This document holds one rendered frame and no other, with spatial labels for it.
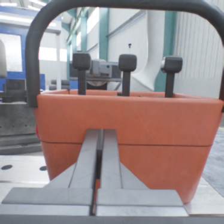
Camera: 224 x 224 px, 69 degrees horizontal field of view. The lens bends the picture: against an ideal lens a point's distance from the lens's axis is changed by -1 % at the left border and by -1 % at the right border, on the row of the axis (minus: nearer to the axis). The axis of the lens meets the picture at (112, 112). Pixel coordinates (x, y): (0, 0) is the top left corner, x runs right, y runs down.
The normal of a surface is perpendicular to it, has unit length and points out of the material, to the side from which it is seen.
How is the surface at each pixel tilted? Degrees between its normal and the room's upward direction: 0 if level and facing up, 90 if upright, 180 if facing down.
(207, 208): 0
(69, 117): 97
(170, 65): 90
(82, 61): 90
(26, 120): 90
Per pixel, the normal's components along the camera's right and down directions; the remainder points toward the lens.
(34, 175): 0.04, -0.99
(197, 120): 0.02, 0.29
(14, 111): 0.40, 0.17
